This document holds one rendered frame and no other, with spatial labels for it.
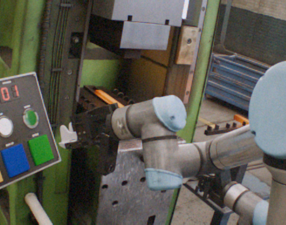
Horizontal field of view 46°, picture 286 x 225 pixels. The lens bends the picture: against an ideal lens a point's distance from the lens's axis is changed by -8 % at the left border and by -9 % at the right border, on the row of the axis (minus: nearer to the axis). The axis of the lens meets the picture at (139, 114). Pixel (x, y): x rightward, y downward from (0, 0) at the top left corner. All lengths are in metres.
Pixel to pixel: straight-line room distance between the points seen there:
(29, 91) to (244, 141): 0.63
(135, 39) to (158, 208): 0.75
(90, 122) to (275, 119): 0.52
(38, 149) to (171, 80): 0.77
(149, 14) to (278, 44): 8.39
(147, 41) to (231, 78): 3.98
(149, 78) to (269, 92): 1.27
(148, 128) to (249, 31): 9.34
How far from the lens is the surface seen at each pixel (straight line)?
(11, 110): 1.00
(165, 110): 0.72
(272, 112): 0.43
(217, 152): 0.75
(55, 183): 1.51
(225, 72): 5.25
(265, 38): 9.76
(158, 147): 0.73
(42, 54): 1.24
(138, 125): 0.76
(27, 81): 1.06
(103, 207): 1.41
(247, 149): 0.69
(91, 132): 0.84
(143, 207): 1.54
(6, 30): 1.60
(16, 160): 0.97
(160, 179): 0.73
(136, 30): 1.24
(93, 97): 1.57
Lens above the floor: 1.49
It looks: 20 degrees down
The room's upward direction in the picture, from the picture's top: 10 degrees clockwise
